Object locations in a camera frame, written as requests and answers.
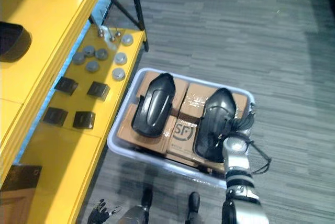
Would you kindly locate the left robot leg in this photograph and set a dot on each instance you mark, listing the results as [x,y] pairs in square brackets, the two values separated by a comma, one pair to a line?
[138,213]

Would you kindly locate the taped brown cardboard box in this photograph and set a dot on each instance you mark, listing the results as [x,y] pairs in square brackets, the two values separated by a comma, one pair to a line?
[193,101]

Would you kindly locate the grey round cap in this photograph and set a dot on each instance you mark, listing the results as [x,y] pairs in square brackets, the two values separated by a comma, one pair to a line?
[78,58]
[93,66]
[88,50]
[127,39]
[101,54]
[118,74]
[120,58]

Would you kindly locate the white plastic bin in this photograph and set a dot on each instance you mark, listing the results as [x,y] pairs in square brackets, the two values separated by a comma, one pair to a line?
[123,150]

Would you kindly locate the yellow metal shelf rack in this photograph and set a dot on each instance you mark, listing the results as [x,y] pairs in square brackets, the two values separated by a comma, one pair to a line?
[52,22]

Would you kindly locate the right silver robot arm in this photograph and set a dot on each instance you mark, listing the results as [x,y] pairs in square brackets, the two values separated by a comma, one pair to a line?
[238,161]

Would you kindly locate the black square block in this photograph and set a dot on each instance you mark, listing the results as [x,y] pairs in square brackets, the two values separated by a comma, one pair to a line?
[84,120]
[66,85]
[55,116]
[98,90]

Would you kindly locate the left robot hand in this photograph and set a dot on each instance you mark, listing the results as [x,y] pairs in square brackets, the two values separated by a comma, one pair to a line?
[100,213]

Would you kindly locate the printed logo cardboard box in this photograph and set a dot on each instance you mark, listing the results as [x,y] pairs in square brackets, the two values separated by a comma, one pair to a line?
[183,140]

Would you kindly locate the black plastic housing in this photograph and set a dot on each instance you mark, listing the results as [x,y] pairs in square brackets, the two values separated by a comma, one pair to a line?
[13,43]
[154,103]
[214,122]

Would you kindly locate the right robot leg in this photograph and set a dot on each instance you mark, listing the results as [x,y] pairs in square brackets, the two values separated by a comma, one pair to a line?
[194,203]

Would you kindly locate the metal bolt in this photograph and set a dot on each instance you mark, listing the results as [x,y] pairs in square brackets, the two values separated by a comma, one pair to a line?
[112,38]
[118,33]
[100,31]

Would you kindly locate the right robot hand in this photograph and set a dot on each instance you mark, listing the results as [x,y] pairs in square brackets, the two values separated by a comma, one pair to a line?
[242,127]

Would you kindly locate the robot leg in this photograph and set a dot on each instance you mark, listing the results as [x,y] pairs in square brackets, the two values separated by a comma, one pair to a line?
[194,203]
[138,213]

